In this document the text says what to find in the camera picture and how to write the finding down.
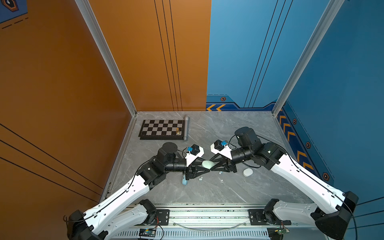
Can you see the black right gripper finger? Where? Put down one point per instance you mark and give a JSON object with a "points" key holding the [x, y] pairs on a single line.
{"points": [[218, 159], [218, 168]]}

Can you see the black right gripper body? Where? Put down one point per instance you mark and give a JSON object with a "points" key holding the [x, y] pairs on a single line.
{"points": [[231, 165]]}

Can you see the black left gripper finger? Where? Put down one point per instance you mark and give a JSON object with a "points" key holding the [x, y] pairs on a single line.
{"points": [[198, 173], [197, 163]]}

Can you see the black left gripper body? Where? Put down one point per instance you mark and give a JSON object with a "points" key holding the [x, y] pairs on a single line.
{"points": [[189, 171]]}

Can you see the mint green charging case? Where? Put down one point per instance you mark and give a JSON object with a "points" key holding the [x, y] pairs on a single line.
{"points": [[208, 164]]}

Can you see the white earbud charging case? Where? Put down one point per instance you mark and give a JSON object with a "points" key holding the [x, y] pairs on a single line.
{"points": [[248, 172]]}

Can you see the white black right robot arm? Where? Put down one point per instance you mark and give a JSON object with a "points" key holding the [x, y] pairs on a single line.
{"points": [[275, 158]]}

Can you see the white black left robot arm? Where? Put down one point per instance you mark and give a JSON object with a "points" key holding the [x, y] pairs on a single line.
{"points": [[148, 175]]}

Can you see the light blue charging case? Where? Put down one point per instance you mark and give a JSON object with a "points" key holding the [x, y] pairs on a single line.
{"points": [[184, 181]]}

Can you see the silver microphone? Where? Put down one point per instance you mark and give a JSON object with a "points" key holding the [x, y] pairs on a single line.
{"points": [[186, 127]]}

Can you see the black white chessboard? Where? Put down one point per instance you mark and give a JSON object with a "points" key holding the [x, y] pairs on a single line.
{"points": [[161, 130]]}

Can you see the green circuit board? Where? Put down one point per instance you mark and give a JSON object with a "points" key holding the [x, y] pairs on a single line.
{"points": [[147, 233], [281, 231]]}

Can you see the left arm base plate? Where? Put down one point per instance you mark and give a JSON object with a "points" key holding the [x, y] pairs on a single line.
{"points": [[160, 217]]}

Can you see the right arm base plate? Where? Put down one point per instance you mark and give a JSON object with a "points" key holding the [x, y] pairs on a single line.
{"points": [[258, 217]]}

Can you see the aluminium corner post left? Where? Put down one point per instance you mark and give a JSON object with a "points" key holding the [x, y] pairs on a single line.
{"points": [[101, 42]]}

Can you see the aluminium corner post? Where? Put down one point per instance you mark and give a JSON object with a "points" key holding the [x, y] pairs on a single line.
{"points": [[101, 42], [318, 34]]}

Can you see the aluminium corner post right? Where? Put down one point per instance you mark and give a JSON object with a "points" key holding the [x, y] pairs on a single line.
{"points": [[318, 34]]}

